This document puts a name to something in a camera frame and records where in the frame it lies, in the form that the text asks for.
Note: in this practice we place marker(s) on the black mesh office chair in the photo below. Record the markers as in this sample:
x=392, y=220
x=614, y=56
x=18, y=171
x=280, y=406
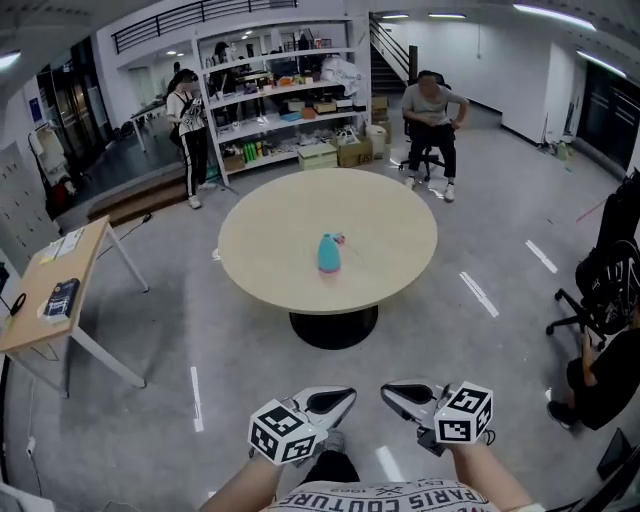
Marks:
x=610, y=280

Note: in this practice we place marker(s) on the person's right forearm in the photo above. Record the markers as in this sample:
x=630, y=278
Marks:
x=480, y=470

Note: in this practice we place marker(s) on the white waste bin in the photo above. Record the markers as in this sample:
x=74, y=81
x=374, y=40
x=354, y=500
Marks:
x=376, y=142

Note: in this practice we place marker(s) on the brown cardboard box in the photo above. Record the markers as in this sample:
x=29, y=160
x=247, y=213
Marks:
x=355, y=152

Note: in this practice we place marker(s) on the round beige pedestal table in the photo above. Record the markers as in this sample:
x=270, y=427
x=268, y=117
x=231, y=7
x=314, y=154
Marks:
x=280, y=260

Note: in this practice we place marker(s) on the person's grey shoe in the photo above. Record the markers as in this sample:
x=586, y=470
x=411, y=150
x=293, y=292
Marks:
x=336, y=440

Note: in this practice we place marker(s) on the dark wooden platform step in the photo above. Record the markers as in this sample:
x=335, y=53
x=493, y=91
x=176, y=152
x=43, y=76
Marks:
x=140, y=197

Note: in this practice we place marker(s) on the black swivel office chair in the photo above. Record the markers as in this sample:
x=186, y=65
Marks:
x=422, y=160

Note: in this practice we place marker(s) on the person's white printed t-shirt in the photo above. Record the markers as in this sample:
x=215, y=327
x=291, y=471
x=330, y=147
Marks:
x=375, y=500

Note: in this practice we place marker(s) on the black mezzanine railing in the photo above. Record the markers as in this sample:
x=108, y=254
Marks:
x=200, y=15

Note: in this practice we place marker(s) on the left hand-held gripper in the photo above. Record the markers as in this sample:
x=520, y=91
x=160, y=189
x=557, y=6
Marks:
x=285, y=435

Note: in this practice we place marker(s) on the person's left forearm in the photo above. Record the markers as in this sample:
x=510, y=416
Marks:
x=245, y=485

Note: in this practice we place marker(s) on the clothes rack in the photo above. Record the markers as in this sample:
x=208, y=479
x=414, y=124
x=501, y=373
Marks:
x=50, y=155

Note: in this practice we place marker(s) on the black railed staircase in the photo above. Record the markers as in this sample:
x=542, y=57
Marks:
x=387, y=60

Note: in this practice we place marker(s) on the person's leg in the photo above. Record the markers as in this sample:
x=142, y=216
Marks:
x=332, y=467

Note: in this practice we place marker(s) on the grey metal lockers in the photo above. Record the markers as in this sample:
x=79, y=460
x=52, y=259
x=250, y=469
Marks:
x=20, y=210

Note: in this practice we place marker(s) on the long ceiling light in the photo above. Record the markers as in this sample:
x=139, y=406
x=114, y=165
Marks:
x=555, y=15
x=600, y=62

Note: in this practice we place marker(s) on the papers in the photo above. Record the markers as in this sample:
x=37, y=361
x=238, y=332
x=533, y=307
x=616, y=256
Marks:
x=62, y=246

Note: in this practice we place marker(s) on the white cloth bundle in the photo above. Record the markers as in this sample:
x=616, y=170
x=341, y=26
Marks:
x=342, y=72

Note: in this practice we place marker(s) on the white storage shelf unit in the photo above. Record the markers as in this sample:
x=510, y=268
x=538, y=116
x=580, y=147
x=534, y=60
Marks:
x=280, y=120

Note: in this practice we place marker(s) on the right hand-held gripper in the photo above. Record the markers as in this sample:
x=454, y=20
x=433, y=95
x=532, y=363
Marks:
x=462, y=415

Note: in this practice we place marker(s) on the dark blue box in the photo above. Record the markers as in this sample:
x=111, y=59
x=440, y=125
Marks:
x=61, y=300

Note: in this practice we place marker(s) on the light wood rectangular desk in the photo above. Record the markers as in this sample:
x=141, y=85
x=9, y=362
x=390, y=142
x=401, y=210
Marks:
x=55, y=280

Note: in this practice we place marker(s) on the pale green jug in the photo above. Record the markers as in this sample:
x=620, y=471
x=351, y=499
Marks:
x=565, y=151

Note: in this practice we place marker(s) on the white green crate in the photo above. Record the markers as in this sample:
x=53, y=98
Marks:
x=317, y=156

